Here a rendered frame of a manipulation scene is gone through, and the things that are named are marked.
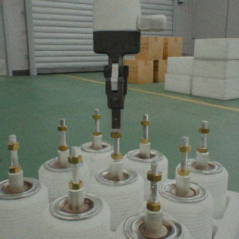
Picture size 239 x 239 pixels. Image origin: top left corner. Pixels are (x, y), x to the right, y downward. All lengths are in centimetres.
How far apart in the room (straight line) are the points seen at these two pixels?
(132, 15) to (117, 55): 6
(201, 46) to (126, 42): 264
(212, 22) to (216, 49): 405
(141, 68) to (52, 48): 205
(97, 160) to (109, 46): 28
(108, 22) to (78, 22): 533
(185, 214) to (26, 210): 23
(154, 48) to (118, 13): 370
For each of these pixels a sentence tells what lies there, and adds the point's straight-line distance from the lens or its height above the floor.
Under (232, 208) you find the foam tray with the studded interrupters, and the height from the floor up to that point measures 18.
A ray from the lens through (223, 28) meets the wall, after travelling 681.
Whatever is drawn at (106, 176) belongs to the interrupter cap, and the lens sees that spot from 55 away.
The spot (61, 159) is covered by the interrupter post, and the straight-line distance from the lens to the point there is 60.
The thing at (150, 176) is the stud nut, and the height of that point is 33.
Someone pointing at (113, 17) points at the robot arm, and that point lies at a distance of 47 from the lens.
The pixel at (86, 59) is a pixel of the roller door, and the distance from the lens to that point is 584.
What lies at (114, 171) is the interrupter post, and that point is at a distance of 53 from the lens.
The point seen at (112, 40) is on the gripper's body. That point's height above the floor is 48.
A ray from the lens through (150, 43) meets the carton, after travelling 411.
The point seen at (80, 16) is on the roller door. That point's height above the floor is 100.
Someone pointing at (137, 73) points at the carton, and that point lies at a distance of 404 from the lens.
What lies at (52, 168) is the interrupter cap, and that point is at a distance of 59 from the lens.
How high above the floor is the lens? 47
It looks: 13 degrees down
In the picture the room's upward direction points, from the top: straight up
